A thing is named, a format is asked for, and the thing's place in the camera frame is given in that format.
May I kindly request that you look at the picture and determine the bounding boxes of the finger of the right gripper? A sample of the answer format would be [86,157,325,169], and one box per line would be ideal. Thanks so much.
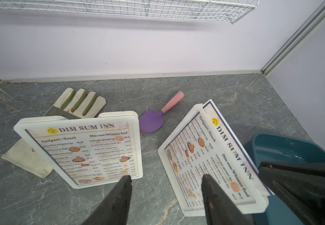
[258,161,325,225]

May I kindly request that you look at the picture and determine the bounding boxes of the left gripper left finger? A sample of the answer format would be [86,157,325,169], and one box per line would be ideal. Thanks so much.
[83,175,132,225]

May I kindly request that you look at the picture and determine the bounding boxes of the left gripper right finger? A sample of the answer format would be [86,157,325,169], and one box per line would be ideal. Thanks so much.
[201,174,252,225]

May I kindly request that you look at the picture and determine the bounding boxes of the white menu holder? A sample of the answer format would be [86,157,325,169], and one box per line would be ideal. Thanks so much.
[157,103,269,218]
[13,110,144,189]

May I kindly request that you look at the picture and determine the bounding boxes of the teal plastic tray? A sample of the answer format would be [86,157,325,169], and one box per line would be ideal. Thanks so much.
[244,132,325,225]

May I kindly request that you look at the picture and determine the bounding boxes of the purple pink spoon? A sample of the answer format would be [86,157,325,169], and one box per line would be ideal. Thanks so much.
[139,92,184,133]

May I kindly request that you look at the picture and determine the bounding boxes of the white wire wall rack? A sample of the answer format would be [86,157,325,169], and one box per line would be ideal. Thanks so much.
[0,0,260,24]

